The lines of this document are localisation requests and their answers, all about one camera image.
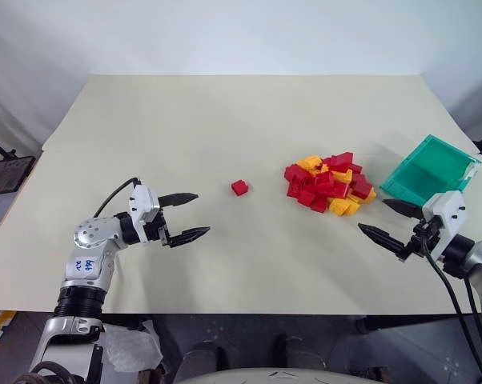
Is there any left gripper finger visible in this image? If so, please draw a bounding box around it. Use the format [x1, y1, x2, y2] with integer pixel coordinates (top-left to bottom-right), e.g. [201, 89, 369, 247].
[167, 226, 211, 247]
[159, 192, 199, 208]

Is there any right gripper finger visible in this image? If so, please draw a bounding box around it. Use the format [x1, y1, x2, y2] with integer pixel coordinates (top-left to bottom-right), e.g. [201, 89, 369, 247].
[357, 222, 407, 257]
[381, 198, 427, 220]

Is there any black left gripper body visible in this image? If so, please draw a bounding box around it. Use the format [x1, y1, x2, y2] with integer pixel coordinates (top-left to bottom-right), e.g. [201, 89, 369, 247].
[143, 214, 172, 248]

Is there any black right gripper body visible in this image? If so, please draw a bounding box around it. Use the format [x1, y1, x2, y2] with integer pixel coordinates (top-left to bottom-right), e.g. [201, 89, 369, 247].
[396, 218, 443, 263]

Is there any green plastic bin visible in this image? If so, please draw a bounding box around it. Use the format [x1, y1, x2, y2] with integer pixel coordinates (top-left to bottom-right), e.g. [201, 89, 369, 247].
[379, 134, 482, 209]

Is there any crumpled clear plastic bag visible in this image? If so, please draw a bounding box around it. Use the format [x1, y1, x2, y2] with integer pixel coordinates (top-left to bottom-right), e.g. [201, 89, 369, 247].
[102, 318, 164, 375]

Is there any black mesh panel stand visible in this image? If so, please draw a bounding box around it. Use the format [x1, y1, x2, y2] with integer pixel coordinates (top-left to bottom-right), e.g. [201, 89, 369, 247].
[0, 132, 37, 198]

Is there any white curved robot body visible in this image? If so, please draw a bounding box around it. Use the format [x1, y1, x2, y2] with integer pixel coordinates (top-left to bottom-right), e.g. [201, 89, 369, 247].
[172, 366, 386, 384]

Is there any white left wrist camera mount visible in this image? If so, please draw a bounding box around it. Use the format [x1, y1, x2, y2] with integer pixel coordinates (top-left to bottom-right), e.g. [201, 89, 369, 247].
[127, 184, 161, 243]

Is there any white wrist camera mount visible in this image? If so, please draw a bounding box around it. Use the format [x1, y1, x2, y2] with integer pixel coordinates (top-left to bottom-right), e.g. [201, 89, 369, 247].
[421, 190, 468, 262]
[127, 184, 161, 243]

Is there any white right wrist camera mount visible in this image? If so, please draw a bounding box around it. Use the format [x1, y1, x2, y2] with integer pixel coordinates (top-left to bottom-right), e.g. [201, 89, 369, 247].
[421, 190, 468, 262]

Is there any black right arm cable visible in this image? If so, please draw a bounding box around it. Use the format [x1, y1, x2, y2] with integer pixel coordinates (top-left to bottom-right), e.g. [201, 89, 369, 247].
[423, 230, 482, 384]
[463, 278, 482, 384]

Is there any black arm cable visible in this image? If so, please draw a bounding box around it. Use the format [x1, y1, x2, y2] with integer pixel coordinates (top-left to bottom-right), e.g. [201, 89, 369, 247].
[423, 230, 482, 384]
[93, 177, 142, 219]
[463, 278, 482, 384]

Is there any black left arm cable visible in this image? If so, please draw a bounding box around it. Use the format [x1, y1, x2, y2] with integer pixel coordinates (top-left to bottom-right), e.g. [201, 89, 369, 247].
[93, 177, 142, 219]

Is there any dark coiled cable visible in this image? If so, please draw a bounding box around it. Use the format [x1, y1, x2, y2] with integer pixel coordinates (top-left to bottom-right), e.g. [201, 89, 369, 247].
[8, 361, 86, 384]

